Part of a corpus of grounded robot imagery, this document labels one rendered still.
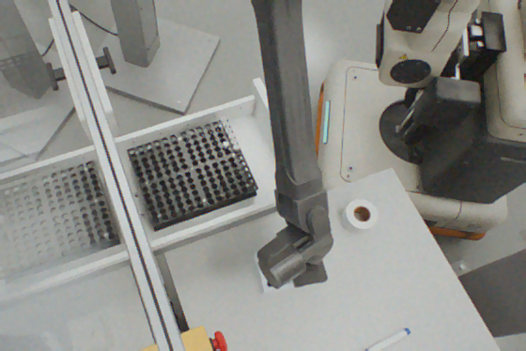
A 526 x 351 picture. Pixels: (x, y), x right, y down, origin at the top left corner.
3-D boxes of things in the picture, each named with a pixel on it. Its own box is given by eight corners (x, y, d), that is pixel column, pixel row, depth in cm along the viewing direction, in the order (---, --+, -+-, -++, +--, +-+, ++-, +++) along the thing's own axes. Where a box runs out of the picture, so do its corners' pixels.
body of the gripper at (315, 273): (293, 289, 84) (301, 280, 77) (278, 237, 88) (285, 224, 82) (326, 282, 85) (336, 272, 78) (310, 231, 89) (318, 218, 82)
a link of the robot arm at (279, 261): (326, 204, 70) (293, 188, 77) (266, 243, 67) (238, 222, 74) (343, 262, 75) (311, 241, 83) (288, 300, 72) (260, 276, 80)
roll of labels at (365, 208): (372, 207, 105) (378, 201, 101) (371, 236, 102) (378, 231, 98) (342, 203, 105) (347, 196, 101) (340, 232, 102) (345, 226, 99)
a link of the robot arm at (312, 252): (342, 241, 74) (319, 214, 76) (309, 265, 73) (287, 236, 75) (332, 253, 81) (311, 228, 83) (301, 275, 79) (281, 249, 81)
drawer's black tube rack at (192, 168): (224, 132, 103) (226, 117, 97) (255, 200, 97) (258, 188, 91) (131, 163, 99) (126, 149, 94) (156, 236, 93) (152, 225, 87)
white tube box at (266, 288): (308, 246, 101) (312, 241, 97) (318, 283, 97) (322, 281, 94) (254, 256, 99) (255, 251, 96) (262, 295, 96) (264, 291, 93)
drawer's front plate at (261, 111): (254, 104, 108) (259, 76, 98) (306, 211, 98) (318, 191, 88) (247, 106, 108) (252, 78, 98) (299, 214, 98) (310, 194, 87)
